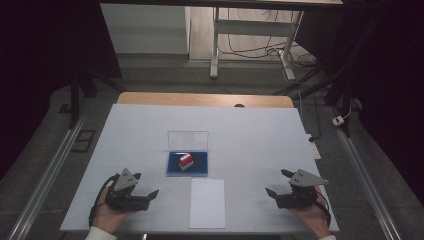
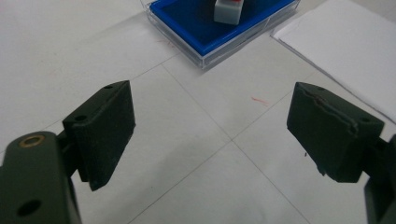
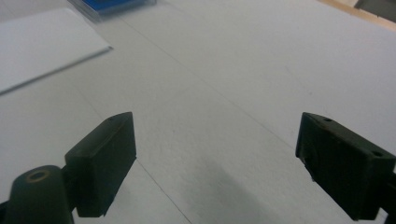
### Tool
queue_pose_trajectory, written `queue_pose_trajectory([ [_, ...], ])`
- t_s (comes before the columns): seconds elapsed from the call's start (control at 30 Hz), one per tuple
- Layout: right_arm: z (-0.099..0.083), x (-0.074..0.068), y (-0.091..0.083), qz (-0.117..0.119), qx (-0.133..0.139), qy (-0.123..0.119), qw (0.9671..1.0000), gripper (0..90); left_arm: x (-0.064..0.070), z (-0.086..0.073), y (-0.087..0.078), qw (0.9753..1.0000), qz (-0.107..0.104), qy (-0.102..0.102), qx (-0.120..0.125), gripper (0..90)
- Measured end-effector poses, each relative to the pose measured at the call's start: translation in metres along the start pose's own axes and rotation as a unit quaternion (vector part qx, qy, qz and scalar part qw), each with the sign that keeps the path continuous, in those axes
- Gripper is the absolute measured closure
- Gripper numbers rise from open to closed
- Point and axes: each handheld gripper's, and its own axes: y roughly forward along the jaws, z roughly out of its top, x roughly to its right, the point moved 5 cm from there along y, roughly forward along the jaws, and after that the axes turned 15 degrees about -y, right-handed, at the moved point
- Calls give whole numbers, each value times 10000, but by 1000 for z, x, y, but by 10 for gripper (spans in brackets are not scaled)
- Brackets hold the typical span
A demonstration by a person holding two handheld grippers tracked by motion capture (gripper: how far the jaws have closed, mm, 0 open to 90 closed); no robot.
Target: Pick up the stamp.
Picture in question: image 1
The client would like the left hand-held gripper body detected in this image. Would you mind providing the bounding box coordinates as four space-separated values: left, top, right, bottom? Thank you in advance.
104 168 151 213

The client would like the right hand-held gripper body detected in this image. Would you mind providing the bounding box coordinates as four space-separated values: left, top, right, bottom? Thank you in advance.
275 168 330 211

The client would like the red and white stamp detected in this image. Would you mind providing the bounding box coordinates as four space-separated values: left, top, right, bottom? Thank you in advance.
178 152 195 172

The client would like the blue ink pad clear-lid box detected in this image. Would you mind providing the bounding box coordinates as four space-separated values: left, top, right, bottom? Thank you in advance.
165 130 210 177

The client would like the person's right hand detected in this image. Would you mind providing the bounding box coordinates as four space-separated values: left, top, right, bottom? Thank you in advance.
292 185 332 240

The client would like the person's left hand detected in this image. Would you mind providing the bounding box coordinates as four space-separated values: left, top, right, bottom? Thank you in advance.
92 185 135 235

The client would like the white power strip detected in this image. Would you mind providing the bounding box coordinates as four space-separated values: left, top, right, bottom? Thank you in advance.
304 133 322 161

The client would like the large white table board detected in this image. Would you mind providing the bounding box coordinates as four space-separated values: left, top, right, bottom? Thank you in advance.
59 103 341 234

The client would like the white paper sheet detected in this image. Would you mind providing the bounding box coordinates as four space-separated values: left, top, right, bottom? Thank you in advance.
188 178 227 230

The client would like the wooden table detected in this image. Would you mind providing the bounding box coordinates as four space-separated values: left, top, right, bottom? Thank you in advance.
116 91 295 109

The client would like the black tripod stand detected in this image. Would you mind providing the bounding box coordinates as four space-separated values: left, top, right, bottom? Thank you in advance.
273 58 360 138
67 64 127 130

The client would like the small black floor plate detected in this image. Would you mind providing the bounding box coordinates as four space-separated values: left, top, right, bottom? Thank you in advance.
57 102 73 115

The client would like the dark curtain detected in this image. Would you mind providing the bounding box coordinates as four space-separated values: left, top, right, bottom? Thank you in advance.
0 0 123 183
294 0 424 206

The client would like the white cabinet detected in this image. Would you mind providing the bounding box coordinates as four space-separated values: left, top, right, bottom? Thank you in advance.
99 3 191 55

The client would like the white-framed desk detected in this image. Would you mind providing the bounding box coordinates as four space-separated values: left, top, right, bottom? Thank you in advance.
99 0 344 81

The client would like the right hand-held gripper black cable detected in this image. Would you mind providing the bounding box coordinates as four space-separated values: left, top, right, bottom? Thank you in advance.
312 189 332 228

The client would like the hand-held gripper black cable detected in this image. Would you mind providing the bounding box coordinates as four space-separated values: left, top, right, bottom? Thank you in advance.
312 189 332 228
87 173 120 228

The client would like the left hand-held gripper black cable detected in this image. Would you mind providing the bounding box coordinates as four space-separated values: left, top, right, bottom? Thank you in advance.
87 173 120 228

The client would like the black power strip cable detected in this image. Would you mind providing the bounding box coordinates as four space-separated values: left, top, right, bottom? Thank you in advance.
297 89 322 143

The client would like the black floor socket frame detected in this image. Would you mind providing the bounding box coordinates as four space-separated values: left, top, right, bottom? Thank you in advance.
71 129 97 154

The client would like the aluminium floor rail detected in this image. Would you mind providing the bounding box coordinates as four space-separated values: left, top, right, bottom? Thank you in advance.
6 108 92 240
325 105 403 240

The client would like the metal frame stand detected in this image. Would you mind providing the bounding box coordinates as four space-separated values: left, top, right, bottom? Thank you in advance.
218 8 318 70

